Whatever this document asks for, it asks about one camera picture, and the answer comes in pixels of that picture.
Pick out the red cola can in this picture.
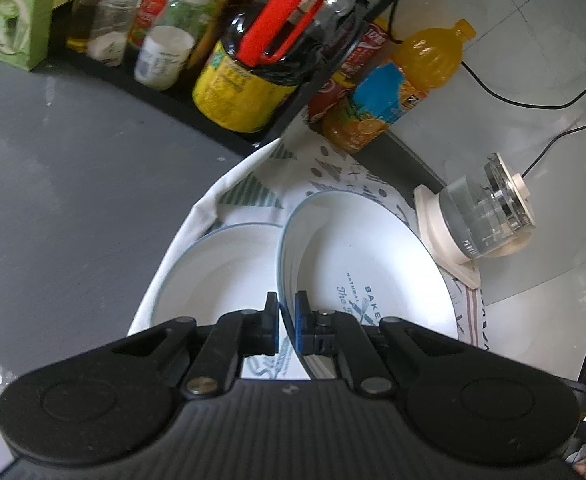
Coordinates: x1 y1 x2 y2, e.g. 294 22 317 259
306 16 389 125

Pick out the dark soy sauce bottle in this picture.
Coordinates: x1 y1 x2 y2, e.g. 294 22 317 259
191 0 359 136

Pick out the glass electric kettle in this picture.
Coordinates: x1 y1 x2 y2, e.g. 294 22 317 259
437 153 536 260

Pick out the orange juice bottle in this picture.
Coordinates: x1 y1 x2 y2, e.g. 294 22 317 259
320 20 476 154

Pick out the black kettle power cable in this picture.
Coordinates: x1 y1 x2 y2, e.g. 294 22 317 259
520 102 586 179

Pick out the green pill bottle white cap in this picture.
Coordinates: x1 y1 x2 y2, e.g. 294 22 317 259
154 0 213 42

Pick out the green carton box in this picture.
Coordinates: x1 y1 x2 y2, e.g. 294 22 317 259
0 0 64 73

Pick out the white Sweet bakery plate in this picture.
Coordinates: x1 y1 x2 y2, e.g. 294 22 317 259
144 222 315 380

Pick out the patterned white table cloth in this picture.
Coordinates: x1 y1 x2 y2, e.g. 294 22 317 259
128 127 490 350

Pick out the white supplement jar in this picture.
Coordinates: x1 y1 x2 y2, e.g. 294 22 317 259
133 25 194 91

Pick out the black metal shelf rack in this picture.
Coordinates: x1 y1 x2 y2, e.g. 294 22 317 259
49 0 396 154

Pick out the clear glass spice jar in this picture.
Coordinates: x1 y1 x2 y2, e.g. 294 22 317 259
87 0 138 67

